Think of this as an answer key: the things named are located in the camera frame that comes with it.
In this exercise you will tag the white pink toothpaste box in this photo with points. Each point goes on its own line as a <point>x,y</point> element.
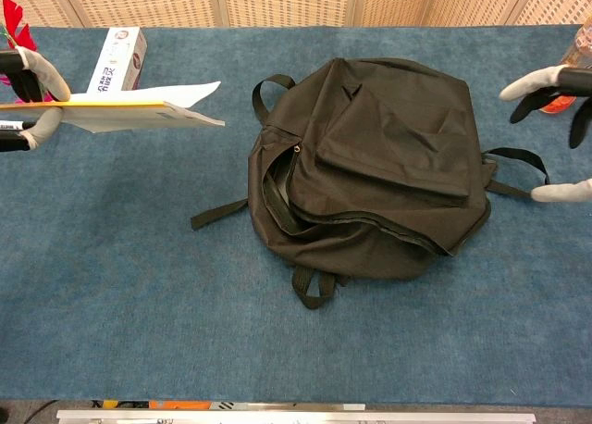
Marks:
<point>115,58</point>

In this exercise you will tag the woven rattan folding screen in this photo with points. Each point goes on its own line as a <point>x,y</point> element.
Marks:
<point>287,0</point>

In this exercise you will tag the red pink feather shuttlecock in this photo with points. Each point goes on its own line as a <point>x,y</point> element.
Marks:
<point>18,23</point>

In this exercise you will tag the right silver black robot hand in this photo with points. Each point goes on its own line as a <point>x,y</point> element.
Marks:
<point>546,77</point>

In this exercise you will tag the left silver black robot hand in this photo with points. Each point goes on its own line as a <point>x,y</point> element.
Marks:
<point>46,74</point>

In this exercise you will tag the orange black printed strip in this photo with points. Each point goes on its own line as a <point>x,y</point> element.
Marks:
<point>180,404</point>

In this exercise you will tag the orange drink bottle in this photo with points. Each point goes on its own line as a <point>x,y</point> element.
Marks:
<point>578,44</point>

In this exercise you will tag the black fabric backpack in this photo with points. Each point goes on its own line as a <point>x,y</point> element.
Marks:
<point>370,165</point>

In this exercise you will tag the black marker pen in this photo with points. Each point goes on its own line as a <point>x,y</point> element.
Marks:
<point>11,125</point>

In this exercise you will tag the white and yellow book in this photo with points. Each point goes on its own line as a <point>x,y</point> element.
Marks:
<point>139,111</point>

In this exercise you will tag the aluminium profile rail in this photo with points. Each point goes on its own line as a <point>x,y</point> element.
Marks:
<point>296,417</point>

